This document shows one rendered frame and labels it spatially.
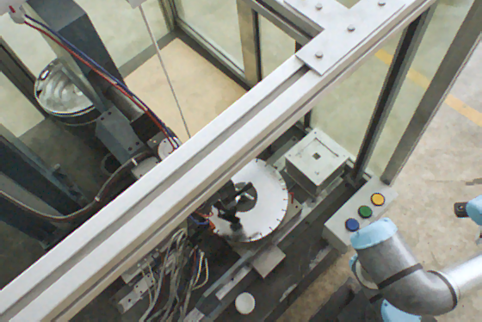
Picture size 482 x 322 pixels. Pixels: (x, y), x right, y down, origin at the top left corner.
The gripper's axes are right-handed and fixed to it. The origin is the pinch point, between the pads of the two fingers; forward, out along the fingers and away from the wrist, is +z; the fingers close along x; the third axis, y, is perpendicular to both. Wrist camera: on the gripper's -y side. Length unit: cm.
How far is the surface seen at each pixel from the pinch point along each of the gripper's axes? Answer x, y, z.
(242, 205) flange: -5, -79, -5
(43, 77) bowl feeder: 34, -163, -19
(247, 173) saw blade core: 8, -79, -4
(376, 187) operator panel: 9.9, -30.9, 1.3
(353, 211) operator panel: -0.5, -39.1, 1.2
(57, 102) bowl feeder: 26, -157, -15
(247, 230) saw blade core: -14, -76, -4
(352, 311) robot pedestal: -32, -37, 16
